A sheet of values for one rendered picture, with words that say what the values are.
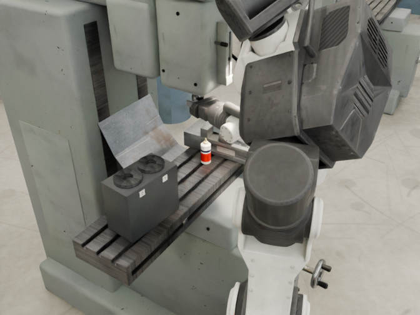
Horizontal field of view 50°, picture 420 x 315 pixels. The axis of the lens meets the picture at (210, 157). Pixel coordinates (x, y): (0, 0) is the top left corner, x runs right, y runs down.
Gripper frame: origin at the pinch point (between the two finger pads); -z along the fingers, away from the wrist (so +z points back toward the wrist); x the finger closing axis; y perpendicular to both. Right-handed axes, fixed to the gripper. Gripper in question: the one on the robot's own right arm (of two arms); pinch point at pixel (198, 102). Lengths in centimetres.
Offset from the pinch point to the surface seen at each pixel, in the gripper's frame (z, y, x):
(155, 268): -9, 79, 20
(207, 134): -5.7, 18.6, -8.7
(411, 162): -14, 123, -217
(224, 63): 12.3, -18.1, -2.0
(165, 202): 17.9, 20.9, 27.7
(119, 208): 17.1, 15.8, 43.9
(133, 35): -12.2, -25.2, 17.0
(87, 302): -38, 110, 44
